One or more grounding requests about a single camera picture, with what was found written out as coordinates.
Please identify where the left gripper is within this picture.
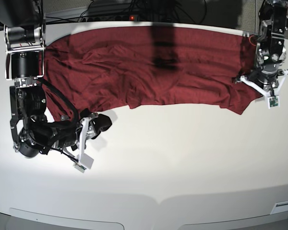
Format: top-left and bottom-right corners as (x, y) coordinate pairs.
(253, 69), (279, 90)

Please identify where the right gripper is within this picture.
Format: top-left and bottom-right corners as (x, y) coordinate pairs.
(74, 114), (112, 144)

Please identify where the red long-sleeve T-shirt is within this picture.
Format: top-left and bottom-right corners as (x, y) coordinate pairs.
(45, 26), (260, 114)

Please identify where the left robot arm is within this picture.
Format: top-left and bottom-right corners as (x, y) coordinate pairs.
(254, 0), (288, 88)

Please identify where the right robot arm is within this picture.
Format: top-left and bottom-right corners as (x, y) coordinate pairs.
(0, 0), (111, 163)

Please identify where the white power strip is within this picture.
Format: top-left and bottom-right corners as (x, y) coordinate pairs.
(80, 14), (151, 22)

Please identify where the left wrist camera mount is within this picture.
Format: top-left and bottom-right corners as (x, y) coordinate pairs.
(233, 69), (288, 109)

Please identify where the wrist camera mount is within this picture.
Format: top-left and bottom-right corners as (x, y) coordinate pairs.
(233, 69), (288, 109)
(60, 115), (99, 173)

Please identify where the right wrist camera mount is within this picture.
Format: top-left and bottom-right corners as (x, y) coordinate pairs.
(60, 115), (99, 173)

